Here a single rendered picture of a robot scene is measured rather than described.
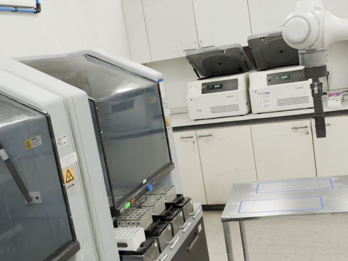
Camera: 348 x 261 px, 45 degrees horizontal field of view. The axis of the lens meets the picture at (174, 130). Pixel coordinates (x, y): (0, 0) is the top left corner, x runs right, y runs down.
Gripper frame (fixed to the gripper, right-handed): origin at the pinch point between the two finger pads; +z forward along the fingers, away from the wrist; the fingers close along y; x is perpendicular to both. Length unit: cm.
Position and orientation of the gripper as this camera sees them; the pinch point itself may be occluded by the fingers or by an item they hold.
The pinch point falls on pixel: (320, 126)
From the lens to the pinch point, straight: 148.4
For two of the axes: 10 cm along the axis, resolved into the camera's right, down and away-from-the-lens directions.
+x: -9.2, 0.9, 3.7
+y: 3.5, -2.1, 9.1
